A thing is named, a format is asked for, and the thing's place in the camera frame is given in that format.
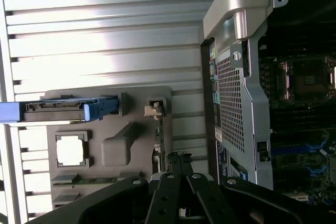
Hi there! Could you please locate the blue expansion slot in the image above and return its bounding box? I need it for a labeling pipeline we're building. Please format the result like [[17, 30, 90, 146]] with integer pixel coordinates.
[[270, 140, 331, 156]]

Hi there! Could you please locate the open grey PC case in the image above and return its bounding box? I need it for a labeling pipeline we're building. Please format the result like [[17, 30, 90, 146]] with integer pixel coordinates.
[[201, 0, 336, 201]]

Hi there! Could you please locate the green motherboard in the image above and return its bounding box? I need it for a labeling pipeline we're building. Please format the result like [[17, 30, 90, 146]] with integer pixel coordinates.
[[258, 50, 336, 204]]

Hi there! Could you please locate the silver CPU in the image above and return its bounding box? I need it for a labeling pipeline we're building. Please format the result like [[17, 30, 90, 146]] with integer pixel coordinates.
[[56, 134, 86, 167]]

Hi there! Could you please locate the grey parts rack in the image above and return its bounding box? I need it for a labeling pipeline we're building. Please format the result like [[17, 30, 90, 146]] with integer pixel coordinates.
[[39, 86, 174, 210]]

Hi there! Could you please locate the silver hard disk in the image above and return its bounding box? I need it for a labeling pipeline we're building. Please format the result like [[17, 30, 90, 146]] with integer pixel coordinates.
[[25, 100, 85, 122]]

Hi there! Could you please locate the CPU socket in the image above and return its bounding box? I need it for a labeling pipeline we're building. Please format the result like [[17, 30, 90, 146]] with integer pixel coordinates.
[[278, 56, 336, 101]]

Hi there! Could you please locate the blue disk caddy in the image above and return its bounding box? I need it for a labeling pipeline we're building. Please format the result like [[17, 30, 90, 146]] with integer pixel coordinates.
[[0, 97, 121, 124]]

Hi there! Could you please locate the green RAM stick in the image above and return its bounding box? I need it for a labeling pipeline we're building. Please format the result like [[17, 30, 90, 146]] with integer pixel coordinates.
[[70, 175, 124, 185]]

